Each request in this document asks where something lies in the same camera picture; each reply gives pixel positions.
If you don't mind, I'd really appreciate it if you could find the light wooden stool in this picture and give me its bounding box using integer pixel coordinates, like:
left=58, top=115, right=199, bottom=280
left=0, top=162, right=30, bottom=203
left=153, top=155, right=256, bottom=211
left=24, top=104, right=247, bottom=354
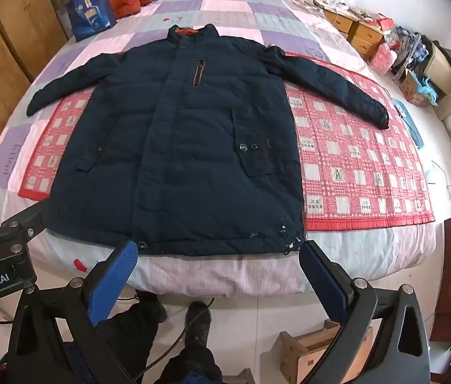
left=263, top=320, right=374, bottom=384

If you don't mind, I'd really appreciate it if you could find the wooden nightstand with drawers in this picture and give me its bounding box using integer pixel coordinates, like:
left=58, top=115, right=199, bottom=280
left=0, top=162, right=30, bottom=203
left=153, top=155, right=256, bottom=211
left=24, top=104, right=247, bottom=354
left=323, top=6, right=386, bottom=59

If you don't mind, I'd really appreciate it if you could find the red gift bag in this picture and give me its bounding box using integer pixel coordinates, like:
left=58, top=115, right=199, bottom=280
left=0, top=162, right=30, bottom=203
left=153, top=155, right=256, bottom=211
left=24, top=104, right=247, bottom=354
left=375, top=13, right=395, bottom=35

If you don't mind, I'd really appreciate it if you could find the white thin cable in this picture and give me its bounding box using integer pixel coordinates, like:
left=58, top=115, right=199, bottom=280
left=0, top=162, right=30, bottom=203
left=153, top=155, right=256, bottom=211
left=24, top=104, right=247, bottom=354
left=425, top=160, right=451, bottom=201

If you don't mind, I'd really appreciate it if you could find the light blue cloth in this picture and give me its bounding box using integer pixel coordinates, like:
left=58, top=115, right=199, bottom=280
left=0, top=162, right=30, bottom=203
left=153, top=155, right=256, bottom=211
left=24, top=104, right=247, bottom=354
left=392, top=100, right=424, bottom=149

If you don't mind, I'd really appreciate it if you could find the blue gift bag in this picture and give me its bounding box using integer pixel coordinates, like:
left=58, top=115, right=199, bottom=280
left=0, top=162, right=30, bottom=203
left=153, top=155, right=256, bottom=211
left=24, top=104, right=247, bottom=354
left=67, top=0, right=117, bottom=42

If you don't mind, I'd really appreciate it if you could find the pile of patterned clothes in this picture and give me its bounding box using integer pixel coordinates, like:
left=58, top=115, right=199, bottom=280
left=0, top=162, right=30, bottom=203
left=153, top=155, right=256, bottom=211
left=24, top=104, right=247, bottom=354
left=385, top=26, right=430, bottom=73

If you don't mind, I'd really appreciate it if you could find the wooden wardrobe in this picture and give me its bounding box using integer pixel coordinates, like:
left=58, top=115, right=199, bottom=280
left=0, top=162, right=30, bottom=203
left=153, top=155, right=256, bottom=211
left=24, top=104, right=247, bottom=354
left=0, top=0, right=70, bottom=225

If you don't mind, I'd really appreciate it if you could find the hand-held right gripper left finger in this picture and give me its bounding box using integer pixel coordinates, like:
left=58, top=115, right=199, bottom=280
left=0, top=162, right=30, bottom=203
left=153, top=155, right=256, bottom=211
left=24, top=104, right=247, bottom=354
left=6, top=239, right=139, bottom=384

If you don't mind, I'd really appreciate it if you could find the red checkered mat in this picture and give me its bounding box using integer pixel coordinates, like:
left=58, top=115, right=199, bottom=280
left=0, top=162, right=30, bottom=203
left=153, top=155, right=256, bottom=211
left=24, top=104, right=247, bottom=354
left=18, top=52, right=437, bottom=233

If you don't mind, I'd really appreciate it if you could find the small cardboard box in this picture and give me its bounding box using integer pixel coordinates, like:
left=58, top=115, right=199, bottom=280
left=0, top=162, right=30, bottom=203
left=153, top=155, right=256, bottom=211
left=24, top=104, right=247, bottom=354
left=399, top=68, right=431, bottom=107

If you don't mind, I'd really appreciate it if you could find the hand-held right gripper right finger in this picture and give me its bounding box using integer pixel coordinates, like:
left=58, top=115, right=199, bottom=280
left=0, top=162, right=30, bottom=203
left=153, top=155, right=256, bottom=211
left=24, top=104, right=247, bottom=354
left=299, top=240, right=431, bottom=384

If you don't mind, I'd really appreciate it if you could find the navy padded coat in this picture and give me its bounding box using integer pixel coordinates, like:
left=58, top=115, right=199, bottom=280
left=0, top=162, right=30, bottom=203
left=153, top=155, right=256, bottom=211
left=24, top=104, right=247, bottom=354
left=27, top=25, right=390, bottom=257

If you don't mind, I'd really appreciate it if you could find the person's right leg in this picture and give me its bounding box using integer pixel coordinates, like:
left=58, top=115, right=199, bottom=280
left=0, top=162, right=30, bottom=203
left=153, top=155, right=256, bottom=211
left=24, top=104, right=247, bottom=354
left=165, top=301, right=227, bottom=384

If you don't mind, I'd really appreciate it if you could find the bed with patchwork sheet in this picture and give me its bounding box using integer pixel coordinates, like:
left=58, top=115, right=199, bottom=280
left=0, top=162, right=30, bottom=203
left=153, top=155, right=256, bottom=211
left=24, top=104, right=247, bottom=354
left=0, top=0, right=444, bottom=297

